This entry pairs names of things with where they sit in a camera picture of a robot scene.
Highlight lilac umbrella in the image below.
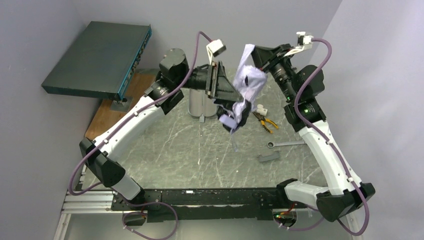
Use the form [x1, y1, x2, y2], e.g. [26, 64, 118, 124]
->
[216, 44, 268, 152]

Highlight white pipe elbow fitting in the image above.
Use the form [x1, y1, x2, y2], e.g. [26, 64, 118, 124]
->
[256, 104, 268, 117]

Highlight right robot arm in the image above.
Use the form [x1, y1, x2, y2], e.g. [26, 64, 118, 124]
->
[251, 44, 376, 222]

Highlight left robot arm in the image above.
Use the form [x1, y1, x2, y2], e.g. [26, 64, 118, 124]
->
[79, 47, 243, 205]

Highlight silver ratchet wrench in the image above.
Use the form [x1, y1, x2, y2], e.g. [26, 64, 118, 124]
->
[266, 140, 306, 149]

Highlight grey metal stand plate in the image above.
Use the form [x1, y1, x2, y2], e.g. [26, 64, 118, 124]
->
[109, 96, 133, 112]

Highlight wooden board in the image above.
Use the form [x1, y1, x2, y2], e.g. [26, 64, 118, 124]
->
[84, 70, 157, 140]

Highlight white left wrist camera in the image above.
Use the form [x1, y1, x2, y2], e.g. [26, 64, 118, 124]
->
[206, 39, 227, 65]

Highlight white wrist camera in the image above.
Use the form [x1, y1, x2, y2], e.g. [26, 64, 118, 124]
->
[284, 31, 314, 57]
[206, 39, 227, 65]

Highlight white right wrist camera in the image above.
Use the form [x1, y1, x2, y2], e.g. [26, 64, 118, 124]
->
[284, 31, 314, 57]

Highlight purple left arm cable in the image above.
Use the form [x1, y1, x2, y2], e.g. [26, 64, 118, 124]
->
[67, 31, 214, 240]

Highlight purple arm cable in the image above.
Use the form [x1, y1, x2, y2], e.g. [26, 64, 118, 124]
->
[67, 31, 214, 240]
[273, 37, 371, 237]

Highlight yellow handled pliers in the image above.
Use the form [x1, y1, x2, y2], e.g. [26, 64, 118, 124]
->
[252, 112, 279, 134]

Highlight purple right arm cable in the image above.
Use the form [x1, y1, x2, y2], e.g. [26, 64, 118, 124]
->
[273, 37, 371, 237]

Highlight grey plastic bracket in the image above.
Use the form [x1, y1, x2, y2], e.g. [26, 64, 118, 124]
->
[257, 150, 280, 163]

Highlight dark network switch box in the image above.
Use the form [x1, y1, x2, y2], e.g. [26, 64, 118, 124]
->
[41, 21, 152, 102]

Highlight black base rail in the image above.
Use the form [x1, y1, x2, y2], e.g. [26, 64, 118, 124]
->
[111, 187, 306, 223]

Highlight aluminium frame rail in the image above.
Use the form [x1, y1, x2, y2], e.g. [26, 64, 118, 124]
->
[53, 190, 114, 240]

